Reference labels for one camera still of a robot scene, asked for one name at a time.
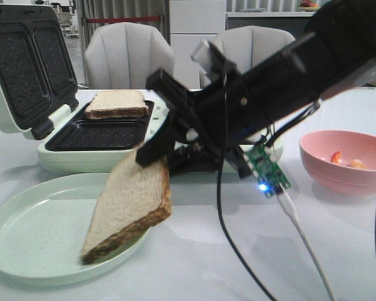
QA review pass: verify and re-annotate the bread slice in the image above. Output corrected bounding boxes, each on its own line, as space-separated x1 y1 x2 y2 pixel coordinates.
85 89 149 119
80 152 172 264

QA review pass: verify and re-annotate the mint green sandwich maker lid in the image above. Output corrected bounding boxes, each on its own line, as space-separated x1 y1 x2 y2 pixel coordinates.
0 4 78 140

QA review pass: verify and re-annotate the right grey upholstered chair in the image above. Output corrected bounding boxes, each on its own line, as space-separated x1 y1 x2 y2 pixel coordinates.
210 26 295 75

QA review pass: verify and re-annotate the grey upholstered chair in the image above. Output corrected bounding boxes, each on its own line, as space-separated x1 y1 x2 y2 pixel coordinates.
210 26 295 75
85 23 174 90

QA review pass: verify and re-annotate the left grey upholstered chair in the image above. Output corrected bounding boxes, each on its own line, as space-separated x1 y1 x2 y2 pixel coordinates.
85 23 174 90

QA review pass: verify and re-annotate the mint green round plate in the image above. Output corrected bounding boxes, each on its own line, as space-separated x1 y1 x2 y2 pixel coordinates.
0 173 148 286

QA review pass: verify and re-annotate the fruit plate on counter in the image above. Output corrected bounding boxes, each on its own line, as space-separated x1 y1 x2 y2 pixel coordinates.
298 0 320 12

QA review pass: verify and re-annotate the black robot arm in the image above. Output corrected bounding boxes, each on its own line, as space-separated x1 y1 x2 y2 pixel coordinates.
136 1 376 177

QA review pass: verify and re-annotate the pink plastic bowl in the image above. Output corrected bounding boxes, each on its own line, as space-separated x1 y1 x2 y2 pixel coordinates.
299 130 376 196

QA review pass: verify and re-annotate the black cable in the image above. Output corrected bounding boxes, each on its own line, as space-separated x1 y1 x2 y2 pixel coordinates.
216 71 278 301

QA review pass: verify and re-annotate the mint green breakfast maker base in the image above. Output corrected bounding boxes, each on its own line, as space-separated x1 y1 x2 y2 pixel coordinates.
37 97 284 175

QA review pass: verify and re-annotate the dark grey kitchen counter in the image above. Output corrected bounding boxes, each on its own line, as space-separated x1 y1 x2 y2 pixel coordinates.
226 11 314 38

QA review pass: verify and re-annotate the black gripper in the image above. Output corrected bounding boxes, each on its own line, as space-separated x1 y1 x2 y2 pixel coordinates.
135 40 288 178

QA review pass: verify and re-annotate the green circuit board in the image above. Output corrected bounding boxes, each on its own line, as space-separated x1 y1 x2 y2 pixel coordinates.
243 144 291 198

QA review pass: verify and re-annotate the white refrigerator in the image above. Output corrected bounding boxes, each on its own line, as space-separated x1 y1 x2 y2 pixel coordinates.
169 1 226 88

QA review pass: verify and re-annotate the cooked shrimp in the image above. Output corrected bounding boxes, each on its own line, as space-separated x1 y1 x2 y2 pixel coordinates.
348 159 366 169
330 151 342 164

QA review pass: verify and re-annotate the red barrier belt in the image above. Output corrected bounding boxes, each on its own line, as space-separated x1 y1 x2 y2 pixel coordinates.
85 15 164 24

